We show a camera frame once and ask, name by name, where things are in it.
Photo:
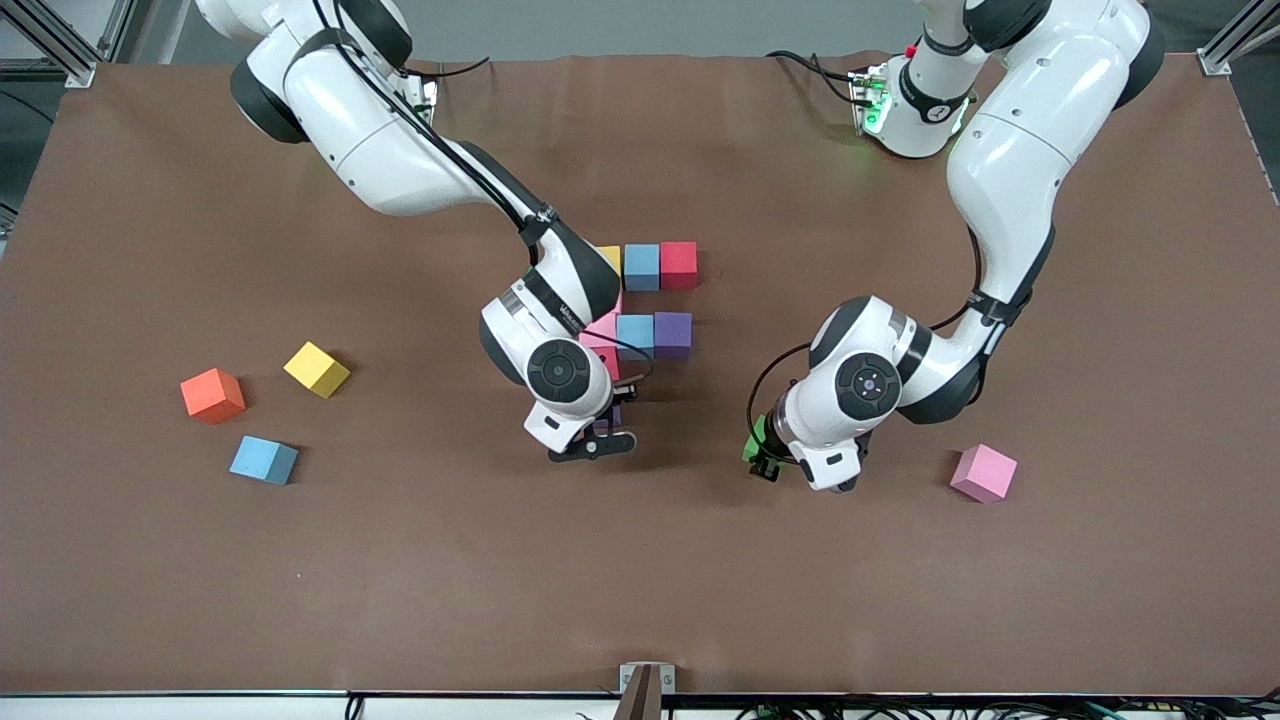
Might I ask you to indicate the red foam cube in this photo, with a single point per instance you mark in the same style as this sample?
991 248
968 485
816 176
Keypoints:
678 264

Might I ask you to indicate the aluminium frame profile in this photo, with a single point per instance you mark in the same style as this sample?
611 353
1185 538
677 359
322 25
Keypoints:
1213 62
80 74

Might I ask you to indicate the crimson foam cube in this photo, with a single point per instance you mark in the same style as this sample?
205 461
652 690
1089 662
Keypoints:
611 366

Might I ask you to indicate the brown table mat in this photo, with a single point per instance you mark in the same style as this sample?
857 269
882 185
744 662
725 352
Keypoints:
600 560

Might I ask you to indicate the orange foam cube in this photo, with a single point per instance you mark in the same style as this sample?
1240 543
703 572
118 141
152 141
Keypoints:
212 395

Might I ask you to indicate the yellow foam cube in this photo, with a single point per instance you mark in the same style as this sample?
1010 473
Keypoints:
316 368
613 258

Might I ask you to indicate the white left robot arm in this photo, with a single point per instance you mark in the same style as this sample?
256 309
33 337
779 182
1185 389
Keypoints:
1020 140

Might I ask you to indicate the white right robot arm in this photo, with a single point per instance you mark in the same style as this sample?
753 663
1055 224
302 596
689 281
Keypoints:
400 150

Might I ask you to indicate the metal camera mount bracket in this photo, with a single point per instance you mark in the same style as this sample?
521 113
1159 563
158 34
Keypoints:
645 680

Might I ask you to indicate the purple foam cube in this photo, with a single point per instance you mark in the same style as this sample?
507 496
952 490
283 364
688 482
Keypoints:
613 416
673 333

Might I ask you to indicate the white table edge rail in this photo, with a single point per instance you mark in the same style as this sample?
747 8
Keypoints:
150 708

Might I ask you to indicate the light blue foam cube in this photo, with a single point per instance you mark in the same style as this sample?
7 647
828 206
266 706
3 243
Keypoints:
635 335
263 459
642 266

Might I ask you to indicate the pink foam cube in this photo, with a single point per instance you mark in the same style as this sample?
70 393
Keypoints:
984 472
602 330

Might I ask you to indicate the green foam cube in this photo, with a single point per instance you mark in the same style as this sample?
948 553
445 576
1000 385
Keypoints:
755 440

